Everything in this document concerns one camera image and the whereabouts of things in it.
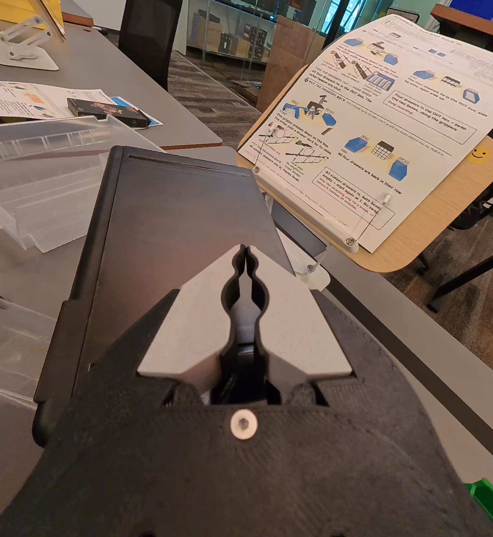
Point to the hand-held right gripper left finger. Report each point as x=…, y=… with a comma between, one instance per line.
x=187, y=331

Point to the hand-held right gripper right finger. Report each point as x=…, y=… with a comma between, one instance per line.
x=297, y=335

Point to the black drawer cabinet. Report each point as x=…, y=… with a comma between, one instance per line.
x=166, y=209

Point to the clear plastic box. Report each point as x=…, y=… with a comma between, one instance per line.
x=11, y=348

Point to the white document stand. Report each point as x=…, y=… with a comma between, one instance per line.
x=318, y=279

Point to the large clear plastic bin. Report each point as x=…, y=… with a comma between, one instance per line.
x=41, y=188

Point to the blue and white card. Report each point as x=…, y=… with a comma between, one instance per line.
x=152, y=119

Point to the printed instruction sheet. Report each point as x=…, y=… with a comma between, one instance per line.
x=397, y=126

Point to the small black card box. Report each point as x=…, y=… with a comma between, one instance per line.
x=104, y=110

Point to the yellow smiley sticker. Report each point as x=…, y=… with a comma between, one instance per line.
x=479, y=154

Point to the cardboard box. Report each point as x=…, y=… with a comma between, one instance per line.
x=284, y=63

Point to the printed paper sheet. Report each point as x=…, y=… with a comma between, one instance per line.
x=20, y=96

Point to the storage shelf with boxes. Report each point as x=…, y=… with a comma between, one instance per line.
x=229, y=42

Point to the black office chair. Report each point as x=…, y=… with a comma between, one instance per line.
x=145, y=37

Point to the brown wooden desk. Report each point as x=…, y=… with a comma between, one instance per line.
x=473, y=23

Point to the yellow sign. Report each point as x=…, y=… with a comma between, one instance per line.
x=3, y=10

